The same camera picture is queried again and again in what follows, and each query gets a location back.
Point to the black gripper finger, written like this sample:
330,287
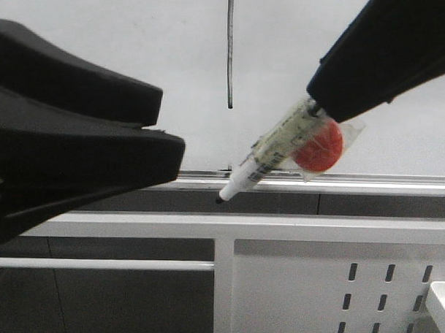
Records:
33,67
52,161
391,47

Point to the red round magnet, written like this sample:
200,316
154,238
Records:
322,150

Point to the white marker pen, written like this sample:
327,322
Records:
296,127

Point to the white plastic bin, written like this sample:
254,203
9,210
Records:
433,321

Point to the white whiteboard with aluminium frame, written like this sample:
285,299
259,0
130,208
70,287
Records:
230,69

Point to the white metal pegboard frame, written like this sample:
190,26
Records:
171,273

